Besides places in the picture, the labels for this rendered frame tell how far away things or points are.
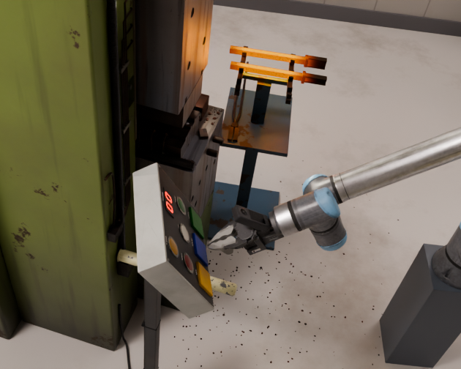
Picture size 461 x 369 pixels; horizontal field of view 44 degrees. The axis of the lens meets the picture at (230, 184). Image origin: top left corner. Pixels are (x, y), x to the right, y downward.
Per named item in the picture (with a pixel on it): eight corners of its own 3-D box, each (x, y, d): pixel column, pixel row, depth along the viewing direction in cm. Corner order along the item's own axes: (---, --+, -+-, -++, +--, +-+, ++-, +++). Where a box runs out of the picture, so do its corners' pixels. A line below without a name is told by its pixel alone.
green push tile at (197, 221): (201, 219, 177) (190, 206, 172) (204, 238, 172) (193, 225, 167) (196, 221, 177) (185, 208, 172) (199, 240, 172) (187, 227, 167)
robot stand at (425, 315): (424, 324, 275) (476, 249, 231) (432, 368, 259) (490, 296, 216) (379, 319, 274) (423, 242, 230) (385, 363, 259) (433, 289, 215)
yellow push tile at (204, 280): (210, 273, 164) (198, 260, 159) (213, 296, 159) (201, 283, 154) (204, 275, 164) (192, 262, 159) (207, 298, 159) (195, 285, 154)
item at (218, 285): (237, 288, 207) (238, 280, 203) (233, 300, 203) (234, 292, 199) (123, 252, 212) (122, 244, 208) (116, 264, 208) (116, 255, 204)
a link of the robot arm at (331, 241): (343, 217, 175) (331, 194, 166) (353, 248, 167) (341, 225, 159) (314, 228, 177) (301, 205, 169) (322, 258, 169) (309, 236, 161)
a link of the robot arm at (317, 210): (345, 223, 158) (335, 203, 151) (303, 239, 161) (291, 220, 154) (336, 198, 165) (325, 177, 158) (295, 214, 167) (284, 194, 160)
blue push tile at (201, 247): (205, 245, 170) (194, 232, 165) (208, 266, 166) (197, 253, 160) (200, 247, 171) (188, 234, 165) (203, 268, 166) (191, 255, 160)
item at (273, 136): (291, 100, 276) (292, 97, 274) (287, 157, 248) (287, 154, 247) (230, 90, 276) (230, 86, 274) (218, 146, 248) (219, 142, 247)
